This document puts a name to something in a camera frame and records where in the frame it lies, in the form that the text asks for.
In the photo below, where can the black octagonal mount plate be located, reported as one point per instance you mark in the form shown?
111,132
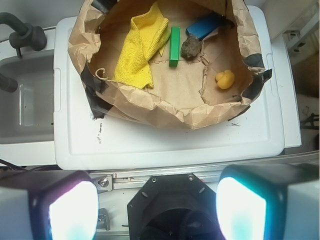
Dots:
176,207

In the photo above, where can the green block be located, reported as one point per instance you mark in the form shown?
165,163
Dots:
174,47

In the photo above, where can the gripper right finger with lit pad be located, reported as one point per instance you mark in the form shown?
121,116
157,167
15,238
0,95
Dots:
269,201

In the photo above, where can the aluminium rail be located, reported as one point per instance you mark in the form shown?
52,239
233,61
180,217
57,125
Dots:
135,179

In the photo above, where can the blue block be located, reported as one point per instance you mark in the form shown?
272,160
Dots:
204,26

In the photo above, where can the grey sink basin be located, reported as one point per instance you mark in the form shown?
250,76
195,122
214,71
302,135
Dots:
26,115

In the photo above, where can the yellow rubber duck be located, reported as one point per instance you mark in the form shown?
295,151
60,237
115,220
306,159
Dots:
225,79

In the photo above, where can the brown paper bag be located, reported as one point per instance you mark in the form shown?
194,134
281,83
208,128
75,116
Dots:
186,96

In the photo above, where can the grey-brown rock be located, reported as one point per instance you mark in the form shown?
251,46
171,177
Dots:
191,47

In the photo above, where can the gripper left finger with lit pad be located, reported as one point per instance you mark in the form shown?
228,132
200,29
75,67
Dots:
48,205

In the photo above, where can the black faucet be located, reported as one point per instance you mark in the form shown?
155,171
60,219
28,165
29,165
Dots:
24,35

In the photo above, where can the yellow cloth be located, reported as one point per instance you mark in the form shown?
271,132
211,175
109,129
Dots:
148,35

